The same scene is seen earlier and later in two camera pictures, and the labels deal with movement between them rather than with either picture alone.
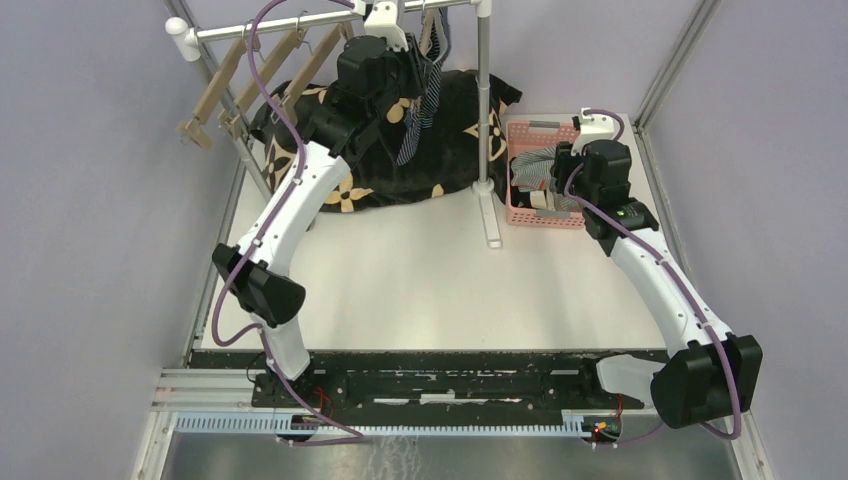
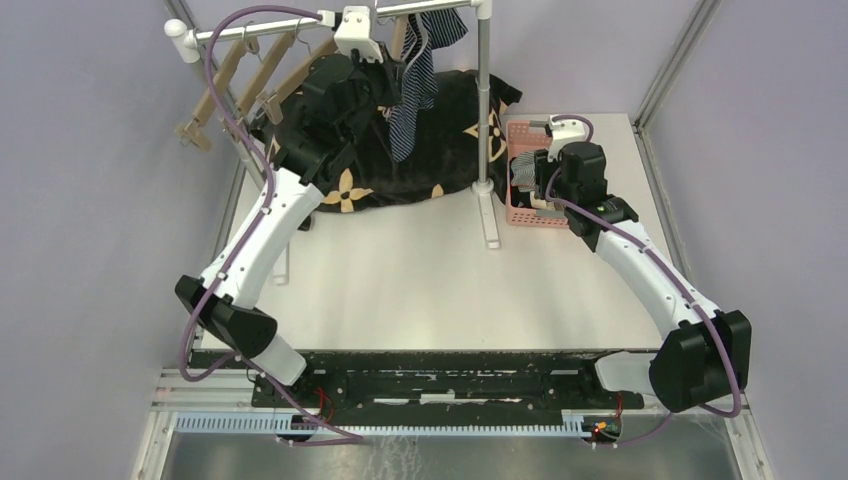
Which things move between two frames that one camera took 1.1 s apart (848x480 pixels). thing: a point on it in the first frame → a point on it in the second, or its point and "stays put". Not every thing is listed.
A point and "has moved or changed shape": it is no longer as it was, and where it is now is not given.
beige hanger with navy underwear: (432, 41) has moved or changed shape
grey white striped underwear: (531, 170) stays put
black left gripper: (416, 63) → (392, 73)
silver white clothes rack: (183, 38) stays put
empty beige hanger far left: (194, 130) stays put
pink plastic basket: (528, 135) stays put
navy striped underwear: (433, 46) has moved or changed shape
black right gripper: (565, 161) → (543, 170)
